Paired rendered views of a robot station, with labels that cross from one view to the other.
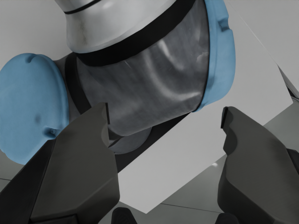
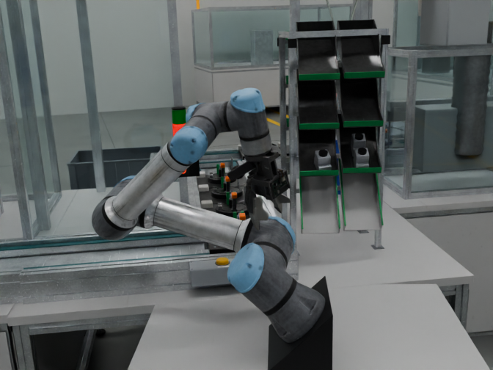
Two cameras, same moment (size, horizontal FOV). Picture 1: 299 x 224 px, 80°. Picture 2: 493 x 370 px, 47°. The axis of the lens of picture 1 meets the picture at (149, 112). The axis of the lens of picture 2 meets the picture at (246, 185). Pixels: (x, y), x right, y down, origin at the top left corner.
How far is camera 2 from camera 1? 1.48 m
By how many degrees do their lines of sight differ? 88
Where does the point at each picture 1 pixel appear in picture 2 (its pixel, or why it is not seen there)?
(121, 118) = (268, 237)
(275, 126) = not seen: outside the picture
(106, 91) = (258, 238)
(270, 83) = (395, 289)
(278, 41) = (357, 280)
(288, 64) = (385, 280)
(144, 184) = not seen: outside the picture
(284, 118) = not seen: outside the picture
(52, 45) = (232, 353)
